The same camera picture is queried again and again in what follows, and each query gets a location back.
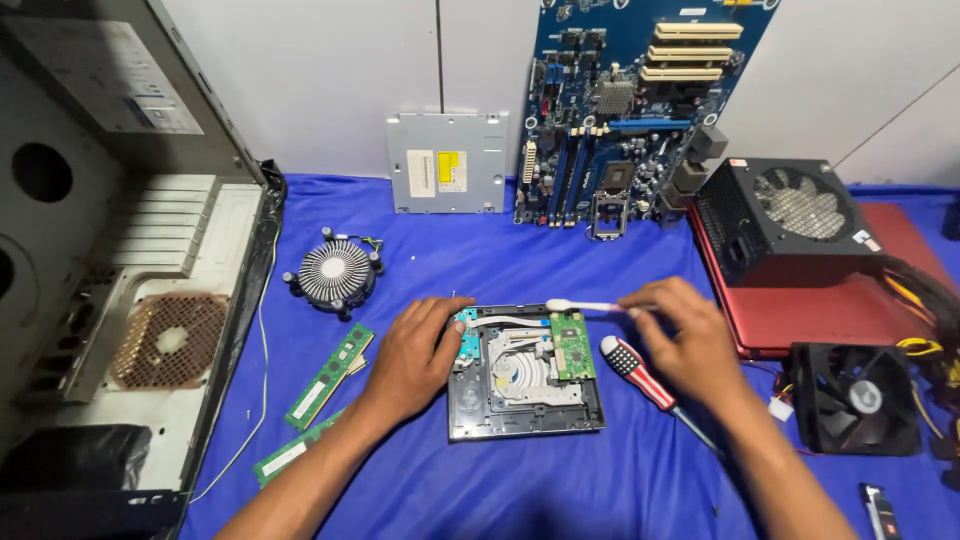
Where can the small black white gadget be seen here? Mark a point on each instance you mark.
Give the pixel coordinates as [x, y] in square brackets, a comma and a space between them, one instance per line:
[879, 511]

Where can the round cpu cooler fan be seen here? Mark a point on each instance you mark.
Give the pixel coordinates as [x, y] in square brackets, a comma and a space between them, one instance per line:
[335, 271]

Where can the red laptop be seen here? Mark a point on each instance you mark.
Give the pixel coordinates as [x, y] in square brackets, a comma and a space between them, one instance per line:
[825, 315]

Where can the green ram stick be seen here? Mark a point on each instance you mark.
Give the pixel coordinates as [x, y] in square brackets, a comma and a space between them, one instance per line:
[330, 375]
[289, 454]

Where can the person's left hand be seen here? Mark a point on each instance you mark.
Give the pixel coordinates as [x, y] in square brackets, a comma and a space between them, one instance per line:
[409, 360]

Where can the blue motherboard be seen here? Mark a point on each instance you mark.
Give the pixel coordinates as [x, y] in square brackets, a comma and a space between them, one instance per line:
[622, 112]

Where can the person's right hand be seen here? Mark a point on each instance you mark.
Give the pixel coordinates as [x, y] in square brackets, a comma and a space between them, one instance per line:
[686, 341]

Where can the red white striped screwdriver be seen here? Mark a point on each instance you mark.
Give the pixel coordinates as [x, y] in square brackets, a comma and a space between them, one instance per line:
[645, 379]

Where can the grey optical drive metal cover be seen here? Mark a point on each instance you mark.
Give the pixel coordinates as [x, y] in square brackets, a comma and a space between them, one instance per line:
[448, 163]

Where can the grey computer case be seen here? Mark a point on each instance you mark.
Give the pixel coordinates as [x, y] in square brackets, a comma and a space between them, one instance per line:
[105, 255]

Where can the white toothbrush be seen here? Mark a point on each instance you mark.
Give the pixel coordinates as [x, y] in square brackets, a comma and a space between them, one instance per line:
[581, 306]

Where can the blue table cloth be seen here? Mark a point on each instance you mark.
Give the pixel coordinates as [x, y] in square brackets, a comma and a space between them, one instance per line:
[480, 480]

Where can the black plastic bag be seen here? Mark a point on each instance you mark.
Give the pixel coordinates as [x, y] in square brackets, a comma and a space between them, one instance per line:
[71, 457]

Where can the person's right fingers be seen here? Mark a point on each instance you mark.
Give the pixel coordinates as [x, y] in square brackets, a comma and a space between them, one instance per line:
[649, 300]

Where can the black case fan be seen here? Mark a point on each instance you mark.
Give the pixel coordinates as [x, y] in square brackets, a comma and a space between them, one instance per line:
[855, 397]

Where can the optical disc drive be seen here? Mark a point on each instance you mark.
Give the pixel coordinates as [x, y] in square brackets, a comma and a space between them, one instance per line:
[525, 375]

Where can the black power supply unit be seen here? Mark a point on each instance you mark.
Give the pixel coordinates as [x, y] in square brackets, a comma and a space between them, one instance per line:
[780, 217]

